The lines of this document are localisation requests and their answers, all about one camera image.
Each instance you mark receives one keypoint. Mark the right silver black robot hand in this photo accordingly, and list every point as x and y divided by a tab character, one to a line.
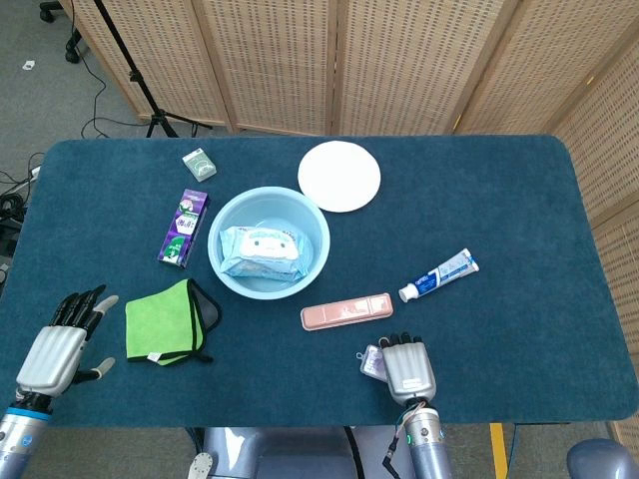
409	369

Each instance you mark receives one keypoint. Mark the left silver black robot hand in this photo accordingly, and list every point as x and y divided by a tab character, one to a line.
50	359

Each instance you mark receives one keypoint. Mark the transparent box with purple contents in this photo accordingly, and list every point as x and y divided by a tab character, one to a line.
370	361

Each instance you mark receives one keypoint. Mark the green microfibre cloth black trim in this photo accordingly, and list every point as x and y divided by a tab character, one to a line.
160	319

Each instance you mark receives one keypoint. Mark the wet wipes pack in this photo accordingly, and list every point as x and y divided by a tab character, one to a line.
264	249

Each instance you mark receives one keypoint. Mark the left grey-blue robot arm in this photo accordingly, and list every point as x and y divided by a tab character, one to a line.
20	434

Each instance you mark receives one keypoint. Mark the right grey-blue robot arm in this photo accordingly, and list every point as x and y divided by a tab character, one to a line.
427	449

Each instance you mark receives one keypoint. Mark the light blue plastic basin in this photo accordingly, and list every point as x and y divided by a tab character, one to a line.
269	204

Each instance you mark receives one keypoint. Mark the small green white box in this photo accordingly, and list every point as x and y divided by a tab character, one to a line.
199	164

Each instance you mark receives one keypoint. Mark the pink toothbrush case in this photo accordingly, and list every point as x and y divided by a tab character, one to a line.
347	312

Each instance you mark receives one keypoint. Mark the blue white toothpaste tube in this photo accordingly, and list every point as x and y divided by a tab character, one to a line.
439	277

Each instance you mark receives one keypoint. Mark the grey-blue robot torso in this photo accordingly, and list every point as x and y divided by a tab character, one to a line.
299	454

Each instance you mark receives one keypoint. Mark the dark blue table mat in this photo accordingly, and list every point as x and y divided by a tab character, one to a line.
474	199

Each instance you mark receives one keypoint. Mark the purple toothpaste carton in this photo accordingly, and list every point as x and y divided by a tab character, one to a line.
184	227

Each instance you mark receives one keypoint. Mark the white round plate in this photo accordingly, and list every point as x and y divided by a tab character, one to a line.
339	177

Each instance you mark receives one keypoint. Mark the white paper scrap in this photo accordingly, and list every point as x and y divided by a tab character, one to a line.
29	64

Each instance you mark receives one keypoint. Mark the black tripod stand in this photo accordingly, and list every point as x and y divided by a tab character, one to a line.
135	75

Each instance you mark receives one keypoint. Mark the black office chair base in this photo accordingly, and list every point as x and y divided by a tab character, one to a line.
72	50

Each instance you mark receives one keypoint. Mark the woven wooden folding screen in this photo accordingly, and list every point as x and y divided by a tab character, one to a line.
274	60

